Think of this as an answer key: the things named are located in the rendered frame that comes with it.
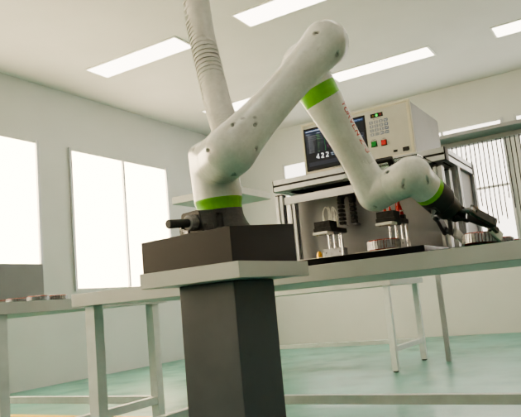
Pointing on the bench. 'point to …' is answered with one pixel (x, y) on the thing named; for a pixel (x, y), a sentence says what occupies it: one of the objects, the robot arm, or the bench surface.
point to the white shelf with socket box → (241, 202)
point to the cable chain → (345, 210)
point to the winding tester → (389, 131)
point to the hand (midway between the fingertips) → (480, 237)
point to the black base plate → (373, 254)
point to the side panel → (467, 196)
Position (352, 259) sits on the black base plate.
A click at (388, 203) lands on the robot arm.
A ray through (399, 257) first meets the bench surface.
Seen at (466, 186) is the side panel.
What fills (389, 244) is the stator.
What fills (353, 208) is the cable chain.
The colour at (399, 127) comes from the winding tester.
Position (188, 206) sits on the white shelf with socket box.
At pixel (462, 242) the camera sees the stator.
